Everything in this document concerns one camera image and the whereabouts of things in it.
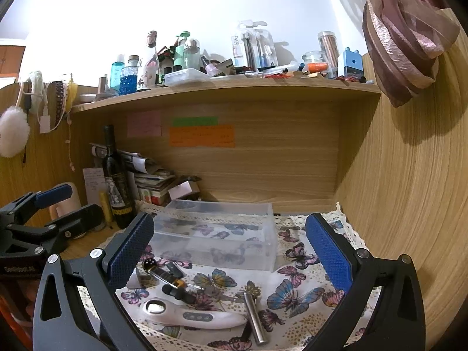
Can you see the clear brush holder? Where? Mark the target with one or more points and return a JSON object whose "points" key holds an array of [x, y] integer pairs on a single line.
{"points": [[258, 44]]}

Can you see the tall clear jar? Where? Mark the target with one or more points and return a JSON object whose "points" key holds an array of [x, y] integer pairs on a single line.
{"points": [[327, 41]]}

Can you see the blue plastic box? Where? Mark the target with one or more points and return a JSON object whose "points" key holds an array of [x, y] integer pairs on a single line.
{"points": [[352, 64]]}

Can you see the wooden shelf board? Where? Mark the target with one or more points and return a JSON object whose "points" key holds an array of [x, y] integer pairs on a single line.
{"points": [[238, 89]]}

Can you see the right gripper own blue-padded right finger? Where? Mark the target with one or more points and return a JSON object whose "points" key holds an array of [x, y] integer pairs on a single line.
{"points": [[398, 320]]}

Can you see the pink sticky note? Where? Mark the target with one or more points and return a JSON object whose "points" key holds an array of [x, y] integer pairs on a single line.
{"points": [[144, 124]]}

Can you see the silver metal cylinder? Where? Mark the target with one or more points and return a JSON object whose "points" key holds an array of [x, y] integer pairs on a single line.
{"points": [[253, 317]]}

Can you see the blue liquid bottle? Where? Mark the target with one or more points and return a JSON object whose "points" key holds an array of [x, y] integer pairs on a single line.
{"points": [[129, 76]]}

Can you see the butterfly print lace cloth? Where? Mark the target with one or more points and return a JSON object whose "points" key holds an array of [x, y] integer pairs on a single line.
{"points": [[293, 302]]}

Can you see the orange sticky note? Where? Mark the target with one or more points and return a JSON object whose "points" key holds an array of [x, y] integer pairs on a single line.
{"points": [[202, 136]]}

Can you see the green sticky note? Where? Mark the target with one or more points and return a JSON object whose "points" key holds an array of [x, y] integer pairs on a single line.
{"points": [[192, 121]]}

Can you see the black small clip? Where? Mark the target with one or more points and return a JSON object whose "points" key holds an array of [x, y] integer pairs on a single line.
{"points": [[179, 294]]}

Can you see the white fluffy pompom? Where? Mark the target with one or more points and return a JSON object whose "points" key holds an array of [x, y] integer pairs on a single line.
{"points": [[14, 130]]}

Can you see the white handheld magnifier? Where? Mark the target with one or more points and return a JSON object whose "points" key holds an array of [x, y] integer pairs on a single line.
{"points": [[169, 314]]}

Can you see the pink satin scarf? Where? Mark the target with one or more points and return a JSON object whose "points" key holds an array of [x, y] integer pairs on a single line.
{"points": [[404, 40]]}

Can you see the small white cardboard box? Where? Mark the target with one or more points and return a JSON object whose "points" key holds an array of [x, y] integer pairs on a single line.
{"points": [[184, 189]]}

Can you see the white paper note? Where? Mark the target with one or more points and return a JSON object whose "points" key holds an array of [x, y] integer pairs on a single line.
{"points": [[94, 184]]}

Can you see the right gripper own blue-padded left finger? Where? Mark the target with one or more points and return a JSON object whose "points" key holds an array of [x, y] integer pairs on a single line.
{"points": [[77, 307]]}

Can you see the clear lidded tray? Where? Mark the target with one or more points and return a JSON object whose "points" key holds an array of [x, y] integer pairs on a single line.
{"points": [[185, 76]]}

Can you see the black round dice ball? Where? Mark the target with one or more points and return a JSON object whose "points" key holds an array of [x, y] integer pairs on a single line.
{"points": [[148, 264]]}

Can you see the cream ceramic mug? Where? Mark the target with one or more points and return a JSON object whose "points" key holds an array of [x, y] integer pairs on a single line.
{"points": [[65, 207]]}

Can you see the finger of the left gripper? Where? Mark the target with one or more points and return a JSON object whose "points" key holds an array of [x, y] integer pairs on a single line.
{"points": [[53, 195], [59, 232]]}

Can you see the dark wine bottle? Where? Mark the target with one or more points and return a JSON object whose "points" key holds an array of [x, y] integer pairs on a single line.
{"points": [[120, 197]]}

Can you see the stack of books and magazines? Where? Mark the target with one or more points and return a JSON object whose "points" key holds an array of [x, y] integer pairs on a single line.
{"points": [[148, 181]]}

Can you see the teal glass bottle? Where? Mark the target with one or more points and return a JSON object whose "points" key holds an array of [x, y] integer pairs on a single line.
{"points": [[115, 73]]}

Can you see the clear plastic storage box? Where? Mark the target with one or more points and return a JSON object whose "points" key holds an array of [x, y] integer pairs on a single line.
{"points": [[215, 234]]}

